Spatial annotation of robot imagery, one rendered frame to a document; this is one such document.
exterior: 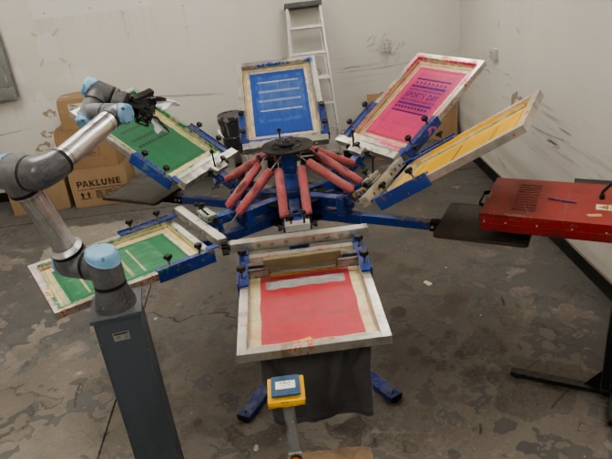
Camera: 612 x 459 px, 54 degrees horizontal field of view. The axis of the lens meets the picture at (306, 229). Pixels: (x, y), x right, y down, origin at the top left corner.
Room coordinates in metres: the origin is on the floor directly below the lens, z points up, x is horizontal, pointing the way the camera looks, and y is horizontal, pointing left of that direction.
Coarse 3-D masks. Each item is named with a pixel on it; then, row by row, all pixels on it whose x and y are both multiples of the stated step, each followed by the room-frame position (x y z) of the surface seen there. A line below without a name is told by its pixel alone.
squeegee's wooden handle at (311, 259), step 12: (312, 252) 2.41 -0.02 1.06; (324, 252) 2.40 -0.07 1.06; (336, 252) 2.40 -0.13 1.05; (264, 264) 2.40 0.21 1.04; (276, 264) 2.40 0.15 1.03; (288, 264) 2.40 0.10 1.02; (300, 264) 2.40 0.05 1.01; (312, 264) 2.40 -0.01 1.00; (324, 264) 2.40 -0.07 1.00; (336, 264) 2.40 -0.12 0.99
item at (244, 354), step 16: (256, 256) 2.57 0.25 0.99; (272, 256) 2.56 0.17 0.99; (368, 272) 2.30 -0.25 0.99; (240, 288) 2.29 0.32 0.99; (368, 288) 2.17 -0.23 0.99; (240, 304) 2.16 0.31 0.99; (240, 320) 2.04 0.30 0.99; (384, 320) 1.93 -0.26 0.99; (240, 336) 1.93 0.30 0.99; (352, 336) 1.85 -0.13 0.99; (368, 336) 1.83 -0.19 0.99; (384, 336) 1.82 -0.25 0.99; (240, 352) 1.82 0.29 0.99; (256, 352) 1.81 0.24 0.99; (272, 352) 1.81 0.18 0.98; (288, 352) 1.81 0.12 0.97; (304, 352) 1.82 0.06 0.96; (320, 352) 1.82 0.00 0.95
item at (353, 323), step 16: (304, 272) 2.42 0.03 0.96; (320, 272) 2.41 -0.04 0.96; (336, 272) 2.39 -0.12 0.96; (320, 288) 2.27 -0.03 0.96; (336, 288) 2.25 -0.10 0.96; (352, 288) 2.24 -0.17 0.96; (352, 304) 2.11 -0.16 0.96; (336, 320) 2.01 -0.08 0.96; (352, 320) 2.00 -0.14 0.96; (320, 336) 1.92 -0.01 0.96
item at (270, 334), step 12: (276, 276) 2.42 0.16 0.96; (288, 276) 2.41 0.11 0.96; (300, 276) 2.39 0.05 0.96; (264, 288) 2.33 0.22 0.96; (288, 288) 2.30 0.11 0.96; (300, 288) 2.29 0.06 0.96; (264, 300) 2.23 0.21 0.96; (264, 312) 2.13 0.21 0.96; (264, 324) 2.04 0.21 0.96; (288, 324) 2.02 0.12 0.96; (300, 324) 2.01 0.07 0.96; (264, 336) 1.96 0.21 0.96; (276, 336) 1.95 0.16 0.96; (288, 336) 1.94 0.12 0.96; (300, 336) 1.93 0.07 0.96; (312, 336) 1.92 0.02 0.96
